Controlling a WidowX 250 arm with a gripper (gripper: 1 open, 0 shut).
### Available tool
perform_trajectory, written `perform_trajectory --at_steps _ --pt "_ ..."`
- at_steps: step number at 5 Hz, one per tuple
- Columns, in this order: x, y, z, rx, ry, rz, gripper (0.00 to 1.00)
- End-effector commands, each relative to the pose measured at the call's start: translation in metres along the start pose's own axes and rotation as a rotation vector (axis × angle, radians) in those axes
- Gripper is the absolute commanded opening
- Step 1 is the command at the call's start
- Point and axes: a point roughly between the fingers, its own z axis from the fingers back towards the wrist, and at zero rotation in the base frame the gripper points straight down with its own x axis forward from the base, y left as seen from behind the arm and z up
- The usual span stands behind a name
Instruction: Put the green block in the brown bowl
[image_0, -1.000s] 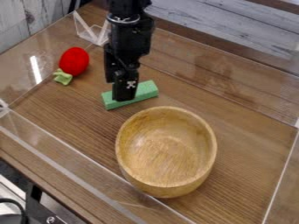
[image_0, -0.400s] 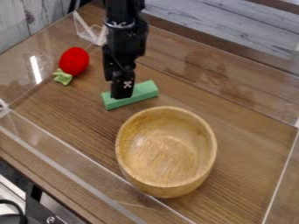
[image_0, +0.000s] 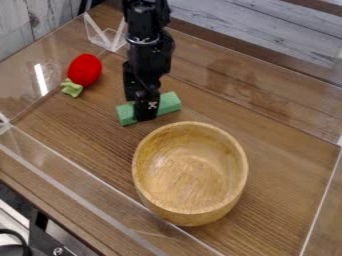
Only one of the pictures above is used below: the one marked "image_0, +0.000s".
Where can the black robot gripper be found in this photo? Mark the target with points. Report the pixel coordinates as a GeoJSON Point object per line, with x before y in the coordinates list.
{"type": "Point", "coordinates": [148, 62]}

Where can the green rectangular block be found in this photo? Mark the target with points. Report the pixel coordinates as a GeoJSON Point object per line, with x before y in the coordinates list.
{"type": "Point", "coordinates": [169, 104]}

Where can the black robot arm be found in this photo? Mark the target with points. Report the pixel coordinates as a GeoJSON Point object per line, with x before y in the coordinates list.
{"type": "Point", "coordinates": [145, 16]}

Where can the brown wooden bowl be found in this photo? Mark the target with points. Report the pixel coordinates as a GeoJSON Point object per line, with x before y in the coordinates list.
{"type": "Point", "coordinates": [190, 172]}

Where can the red plush strawberry toy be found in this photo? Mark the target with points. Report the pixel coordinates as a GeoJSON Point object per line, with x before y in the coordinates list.
{"type": "Point", "coordinates": [83, 73]}

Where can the black metal table bracket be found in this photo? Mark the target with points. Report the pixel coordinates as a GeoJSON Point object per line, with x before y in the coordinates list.
{"type": "Point", "coordinates": [43, 244]}

